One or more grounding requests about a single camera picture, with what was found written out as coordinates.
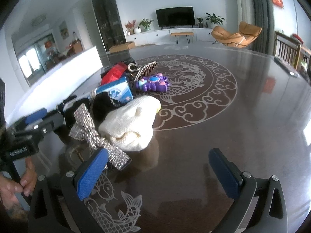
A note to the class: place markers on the wooden dining chair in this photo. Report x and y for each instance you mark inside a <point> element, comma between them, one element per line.
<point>287,48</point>

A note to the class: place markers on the person's left hand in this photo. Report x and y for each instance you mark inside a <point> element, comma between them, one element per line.
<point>26,185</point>

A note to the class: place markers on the silver rhinestone bow clip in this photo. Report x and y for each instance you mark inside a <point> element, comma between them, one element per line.
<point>84,130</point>

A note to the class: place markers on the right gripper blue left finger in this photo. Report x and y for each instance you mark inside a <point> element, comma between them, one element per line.
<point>78,185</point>

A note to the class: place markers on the red flowers in vase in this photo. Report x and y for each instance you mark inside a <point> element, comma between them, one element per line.
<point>130,25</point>

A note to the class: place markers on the white round vase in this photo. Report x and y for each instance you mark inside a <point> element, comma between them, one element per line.
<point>137,30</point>

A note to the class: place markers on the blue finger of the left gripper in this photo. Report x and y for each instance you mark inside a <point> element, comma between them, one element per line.
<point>41,127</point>
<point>23,122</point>

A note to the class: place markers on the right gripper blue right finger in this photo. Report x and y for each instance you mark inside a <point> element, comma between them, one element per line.
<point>240,187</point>

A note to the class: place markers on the orange lounge chair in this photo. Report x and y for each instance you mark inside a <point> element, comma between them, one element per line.
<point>246,34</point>

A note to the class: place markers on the dark glass display cabinet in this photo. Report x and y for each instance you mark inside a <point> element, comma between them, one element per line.
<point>109,23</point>

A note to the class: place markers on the blue white cream box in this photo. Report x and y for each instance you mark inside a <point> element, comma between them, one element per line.
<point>118,90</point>

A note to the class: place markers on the white knitted hat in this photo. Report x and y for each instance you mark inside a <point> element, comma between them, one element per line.
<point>130,127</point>

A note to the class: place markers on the purple toy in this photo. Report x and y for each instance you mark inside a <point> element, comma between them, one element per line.
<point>156,82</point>

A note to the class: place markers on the white tv cabinet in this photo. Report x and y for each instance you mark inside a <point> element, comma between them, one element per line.
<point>162,37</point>

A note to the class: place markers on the black television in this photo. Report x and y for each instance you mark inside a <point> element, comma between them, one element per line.
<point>175,16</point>

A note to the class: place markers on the potted plant of tv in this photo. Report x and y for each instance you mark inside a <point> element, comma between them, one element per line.
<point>214,20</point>
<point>145,24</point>

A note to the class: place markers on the red candy wrapper package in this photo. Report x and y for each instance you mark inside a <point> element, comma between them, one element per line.
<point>114,73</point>

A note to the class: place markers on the grey curtain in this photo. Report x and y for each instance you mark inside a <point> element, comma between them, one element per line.
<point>264,18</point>

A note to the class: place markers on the potted plant right of tv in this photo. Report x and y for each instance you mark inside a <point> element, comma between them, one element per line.
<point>214,20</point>

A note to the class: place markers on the small potted plant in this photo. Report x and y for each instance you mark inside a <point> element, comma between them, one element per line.
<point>200,22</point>

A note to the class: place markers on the black fuzzy item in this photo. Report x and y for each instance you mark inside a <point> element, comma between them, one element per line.
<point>102,105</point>

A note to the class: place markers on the potted plant left of tv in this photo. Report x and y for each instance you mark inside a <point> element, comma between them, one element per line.
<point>145,24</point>

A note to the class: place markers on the pearl hair claw clip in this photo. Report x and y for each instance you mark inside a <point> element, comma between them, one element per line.
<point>140,71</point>

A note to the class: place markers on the wooden bench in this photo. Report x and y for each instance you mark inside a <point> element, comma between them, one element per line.
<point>176,35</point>

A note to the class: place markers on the cardboard box on floor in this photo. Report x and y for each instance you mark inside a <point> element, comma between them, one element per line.
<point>122,47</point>

